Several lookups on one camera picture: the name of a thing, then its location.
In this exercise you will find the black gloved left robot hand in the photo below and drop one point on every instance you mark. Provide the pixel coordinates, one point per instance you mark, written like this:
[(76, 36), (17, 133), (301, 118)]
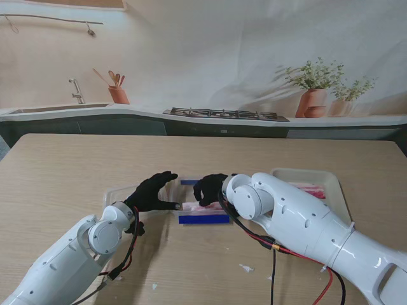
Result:
[(149, 197)]

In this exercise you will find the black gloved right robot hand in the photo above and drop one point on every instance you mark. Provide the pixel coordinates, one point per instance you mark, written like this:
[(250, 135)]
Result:
[(210, 189)]

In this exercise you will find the pink bacon slice stack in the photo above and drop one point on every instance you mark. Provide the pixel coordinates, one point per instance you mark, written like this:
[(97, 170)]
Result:
[(197, 208)]

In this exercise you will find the clear container with blue clips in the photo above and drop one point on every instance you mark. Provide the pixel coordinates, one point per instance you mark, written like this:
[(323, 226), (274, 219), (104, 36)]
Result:
[(203, 219)]

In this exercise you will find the clear lid with blue label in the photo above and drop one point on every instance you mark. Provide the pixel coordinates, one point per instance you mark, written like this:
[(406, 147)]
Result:
[(116, 193)]

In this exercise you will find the pink streaky bacon slice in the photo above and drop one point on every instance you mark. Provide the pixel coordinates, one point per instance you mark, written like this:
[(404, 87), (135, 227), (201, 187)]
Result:
[(314, 190)]

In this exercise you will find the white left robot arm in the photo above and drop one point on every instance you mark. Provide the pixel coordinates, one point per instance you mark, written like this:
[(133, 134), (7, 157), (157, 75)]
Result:
[(47, 273)]

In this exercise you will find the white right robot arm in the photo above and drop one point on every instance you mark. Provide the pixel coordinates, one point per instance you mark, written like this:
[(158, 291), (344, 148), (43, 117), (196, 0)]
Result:
[(302, 222)]

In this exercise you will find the beige rectangular tray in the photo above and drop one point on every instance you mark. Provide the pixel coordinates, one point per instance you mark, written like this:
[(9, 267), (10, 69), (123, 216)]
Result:
[(337, 190)]

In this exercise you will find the large white paper scrap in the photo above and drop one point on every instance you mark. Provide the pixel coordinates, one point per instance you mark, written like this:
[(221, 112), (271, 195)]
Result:
[(246, 268)]

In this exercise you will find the printed kitchen backdrop cloth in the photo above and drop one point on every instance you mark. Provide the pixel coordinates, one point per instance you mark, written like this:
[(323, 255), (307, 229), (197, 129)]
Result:
[(203, 47)]

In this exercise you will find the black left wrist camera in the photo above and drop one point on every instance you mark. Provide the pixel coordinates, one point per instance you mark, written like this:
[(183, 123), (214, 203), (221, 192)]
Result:
[(139, 230)]

